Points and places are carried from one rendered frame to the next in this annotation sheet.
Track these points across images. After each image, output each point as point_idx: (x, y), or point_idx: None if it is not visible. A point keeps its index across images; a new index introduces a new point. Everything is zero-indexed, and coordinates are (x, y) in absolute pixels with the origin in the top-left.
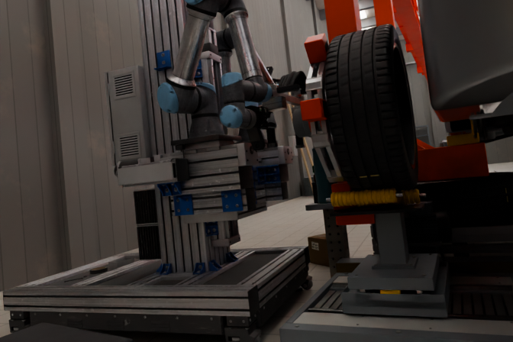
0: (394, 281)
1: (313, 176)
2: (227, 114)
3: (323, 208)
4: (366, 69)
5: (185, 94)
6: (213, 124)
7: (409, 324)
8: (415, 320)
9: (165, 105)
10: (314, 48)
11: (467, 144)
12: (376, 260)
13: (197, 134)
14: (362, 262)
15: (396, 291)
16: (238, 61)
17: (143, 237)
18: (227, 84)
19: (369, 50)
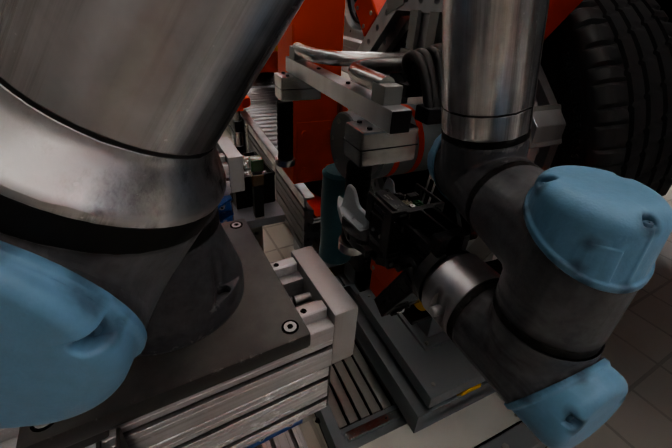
0: (480, 378)
1: (251, 178)
2: (597, 418)
3: (265, 224)
4: (670, 122)
5: (183, 257)
6: (227, 263)
7: (489, 414)
8: (483, 399)
9: None
10: (556, 6)
11: None
12: (407, 323)
13: (174, 340)
14: (387, 329)
15: (478, 385)
16: (486, 39)
17: None
18: (646, 282)
19: (670, 66)
